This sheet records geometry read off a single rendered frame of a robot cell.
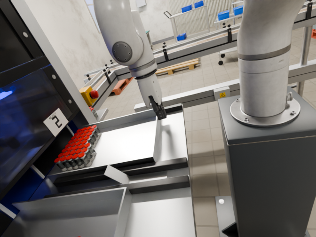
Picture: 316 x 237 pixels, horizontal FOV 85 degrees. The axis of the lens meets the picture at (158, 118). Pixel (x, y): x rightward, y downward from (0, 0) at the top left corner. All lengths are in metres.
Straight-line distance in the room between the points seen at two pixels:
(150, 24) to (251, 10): 8.05
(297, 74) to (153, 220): 1.55
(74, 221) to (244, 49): 0.58
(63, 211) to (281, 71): 0.65
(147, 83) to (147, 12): 7.96
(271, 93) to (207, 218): 1.00
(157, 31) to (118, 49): 8.01
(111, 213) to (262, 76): 0.49
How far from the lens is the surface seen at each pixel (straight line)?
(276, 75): 0.54
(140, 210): 0.42
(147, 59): 0.50
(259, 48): 0.50
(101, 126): 0.77
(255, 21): 0.47
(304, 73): 1.76
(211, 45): 1.39
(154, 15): 8.38
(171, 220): 0.39
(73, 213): 0.52
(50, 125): 0.64
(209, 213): 1.38
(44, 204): 0.59
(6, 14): 0.71
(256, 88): 0.54
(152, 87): 0.51
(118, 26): 0.42
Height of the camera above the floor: 1.22
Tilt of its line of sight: 31 degrees down
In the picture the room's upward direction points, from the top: 20 degrees counter-clockwise
